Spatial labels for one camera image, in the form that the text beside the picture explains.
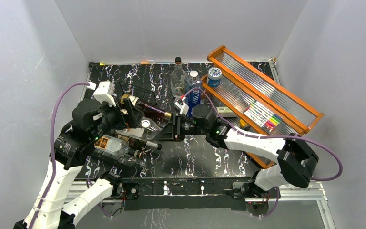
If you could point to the blue white round tin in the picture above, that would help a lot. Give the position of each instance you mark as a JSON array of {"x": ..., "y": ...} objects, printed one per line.
[{"x": 214, "y": 76}]

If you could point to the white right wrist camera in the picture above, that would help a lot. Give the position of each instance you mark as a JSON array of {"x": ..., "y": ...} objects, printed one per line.
[{"x": 180, "y": 106}]

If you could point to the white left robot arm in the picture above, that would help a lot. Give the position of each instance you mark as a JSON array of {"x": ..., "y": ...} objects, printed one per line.
[{"x": 69, "y": 152}]

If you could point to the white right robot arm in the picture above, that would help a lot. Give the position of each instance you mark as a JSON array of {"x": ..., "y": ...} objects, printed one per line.
[{"x": 294, "y": 159}]

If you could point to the black aluminium base frame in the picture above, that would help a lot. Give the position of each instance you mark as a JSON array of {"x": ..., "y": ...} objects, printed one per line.
[{"x": 204, "y": 193}]

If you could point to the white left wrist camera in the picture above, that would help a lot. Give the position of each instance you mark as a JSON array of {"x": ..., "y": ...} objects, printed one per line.
[{"x": 103, "y": 92}]

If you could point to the clear bottle with orange label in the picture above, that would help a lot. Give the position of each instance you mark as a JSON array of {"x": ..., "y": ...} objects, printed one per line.
[{"x": 112, "y": 145}]

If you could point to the tall clear bottle black cap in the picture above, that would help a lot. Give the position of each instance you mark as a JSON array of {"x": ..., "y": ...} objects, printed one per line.
[{"x": 177, "y": 79}]

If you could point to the pack of coloured markers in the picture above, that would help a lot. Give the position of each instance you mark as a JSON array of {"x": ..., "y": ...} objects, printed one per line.
[{"x": 262, "y": 116}]

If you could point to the yellow eraser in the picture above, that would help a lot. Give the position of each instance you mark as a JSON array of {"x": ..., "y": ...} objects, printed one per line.
[{"x": 245, "y": 127}]

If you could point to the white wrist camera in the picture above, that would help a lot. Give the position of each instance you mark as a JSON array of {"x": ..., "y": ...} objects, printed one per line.
[
  {"x": 103, "y": 92},
  {"x": 180, "y": 106}
]

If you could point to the black wire wine rack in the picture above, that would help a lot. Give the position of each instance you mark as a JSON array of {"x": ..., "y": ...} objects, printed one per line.
[{"x": 106, "y": 157}]

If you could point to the dark green wine bottle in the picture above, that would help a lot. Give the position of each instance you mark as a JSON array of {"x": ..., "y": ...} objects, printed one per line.
[{"x": 137, "y": 144}]

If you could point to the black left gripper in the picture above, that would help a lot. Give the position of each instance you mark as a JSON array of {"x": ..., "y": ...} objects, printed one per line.
[{"x": 127, "y": 119}]

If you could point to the clear round glass bottle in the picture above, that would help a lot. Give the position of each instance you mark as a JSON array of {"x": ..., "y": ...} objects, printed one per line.
[{"x": 147, "y": 130}]

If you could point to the blue square glass bottle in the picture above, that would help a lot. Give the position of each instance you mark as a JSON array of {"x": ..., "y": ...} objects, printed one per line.
[{"x": 193, "y": 98}]

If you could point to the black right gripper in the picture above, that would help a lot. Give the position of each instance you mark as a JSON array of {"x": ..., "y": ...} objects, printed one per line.
[{"x": 168, "y": 132}]

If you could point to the white cardboard small box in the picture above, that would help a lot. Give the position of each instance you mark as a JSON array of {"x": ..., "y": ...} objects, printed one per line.
[{"x": 225, "y": 112}]

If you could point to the orange framed glass shelf rack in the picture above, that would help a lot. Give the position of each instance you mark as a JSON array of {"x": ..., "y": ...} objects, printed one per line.
[{"x": 242, "y": 83}]

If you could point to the brown bottle with gold cap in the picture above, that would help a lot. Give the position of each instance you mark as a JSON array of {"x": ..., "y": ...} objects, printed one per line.
[{"x": 150, "y": 110}]

